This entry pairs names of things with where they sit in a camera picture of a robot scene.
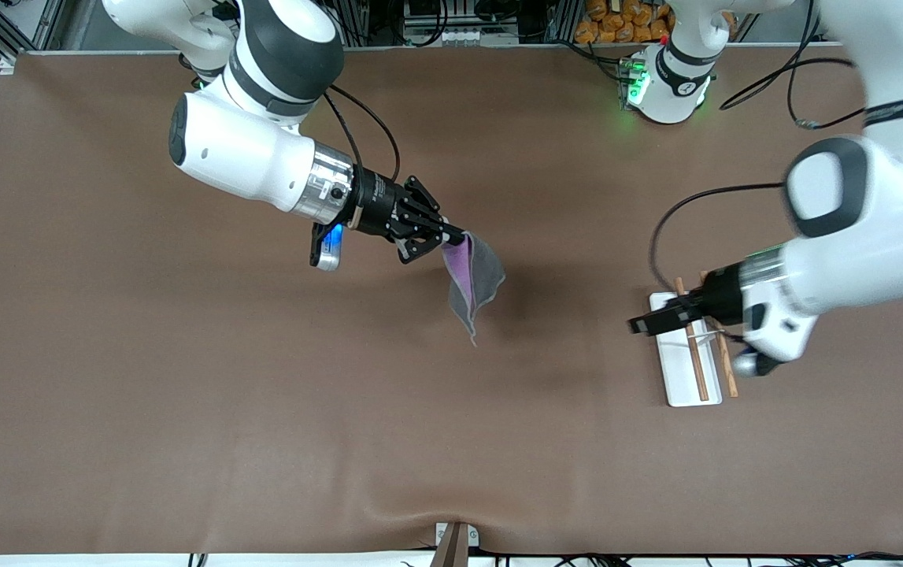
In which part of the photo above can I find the grey and purple microfibre towel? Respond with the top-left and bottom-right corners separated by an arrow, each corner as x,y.
441,232 -> 507,347

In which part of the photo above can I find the white rack with wooden rods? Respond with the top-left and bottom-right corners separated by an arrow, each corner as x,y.
648,272 -> 739,408

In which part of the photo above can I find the white power strip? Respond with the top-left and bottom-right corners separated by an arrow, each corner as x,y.
402,28 -> 520,47

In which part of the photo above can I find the brown table mat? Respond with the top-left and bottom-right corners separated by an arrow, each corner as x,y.
0,47 -> 903,556

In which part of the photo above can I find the orange packaged items pile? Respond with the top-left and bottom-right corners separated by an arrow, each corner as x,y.
575,0 -> 676,45

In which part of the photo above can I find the metal table edge clamp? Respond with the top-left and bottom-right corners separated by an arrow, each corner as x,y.
434,521 -> 480,567

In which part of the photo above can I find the black loose cable with plug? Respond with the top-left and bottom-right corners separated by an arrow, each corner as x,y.
786,57 -> 869,131

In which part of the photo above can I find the aluminium frame profile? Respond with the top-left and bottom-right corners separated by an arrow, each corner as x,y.
0,0 -> 66,64

